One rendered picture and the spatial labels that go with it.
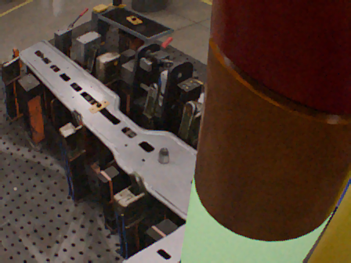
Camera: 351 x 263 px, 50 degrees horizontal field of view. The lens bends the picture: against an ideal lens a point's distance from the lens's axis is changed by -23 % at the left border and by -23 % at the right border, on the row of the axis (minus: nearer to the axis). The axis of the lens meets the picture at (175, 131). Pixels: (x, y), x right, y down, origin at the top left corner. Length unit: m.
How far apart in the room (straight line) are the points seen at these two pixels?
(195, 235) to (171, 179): 1.26
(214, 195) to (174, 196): 1.24
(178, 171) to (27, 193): 0.69
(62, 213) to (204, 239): 1.57
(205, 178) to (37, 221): 1.58
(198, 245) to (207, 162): 0.05
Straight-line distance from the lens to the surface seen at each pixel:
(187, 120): 1.56
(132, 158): 1.50
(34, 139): 1.98
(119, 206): 1.32
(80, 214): 1.72
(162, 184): 1.43
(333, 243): 0.35
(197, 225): 0.18
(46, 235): 1.67
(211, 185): 0.15
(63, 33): 2.12
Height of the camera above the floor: 2.06
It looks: 42 degrees down
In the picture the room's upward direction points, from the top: 5 degrees clockwise
